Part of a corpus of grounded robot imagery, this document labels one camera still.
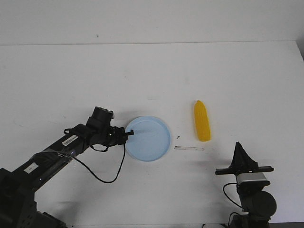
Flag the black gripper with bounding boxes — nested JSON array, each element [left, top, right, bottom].
[[215, 142, 274, 176], [92, 127, 134, 146]]

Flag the light blue round plate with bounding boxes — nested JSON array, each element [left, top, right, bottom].
[[126, 116, 171, 162]]

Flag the horizontal clear tape strip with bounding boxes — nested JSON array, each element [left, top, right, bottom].
[[174, 146, 204, 151]]

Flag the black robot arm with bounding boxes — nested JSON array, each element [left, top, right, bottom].
[[0, 117, 134, 228], [215, 142, 277, 228]]

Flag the yellow corn cob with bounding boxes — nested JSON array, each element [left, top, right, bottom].
[[194, 100, 211, 142]]

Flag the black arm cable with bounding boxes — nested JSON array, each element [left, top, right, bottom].
[[222, 182, 243, 209], [63, 128, 126, 183]]

